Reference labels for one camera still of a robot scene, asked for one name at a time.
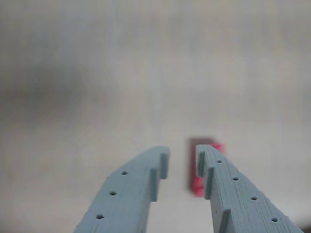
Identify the red lego block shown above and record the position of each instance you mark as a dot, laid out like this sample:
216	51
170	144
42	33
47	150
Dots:
199	187

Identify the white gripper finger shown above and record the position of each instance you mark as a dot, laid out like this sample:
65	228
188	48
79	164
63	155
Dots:
121	194
243	206

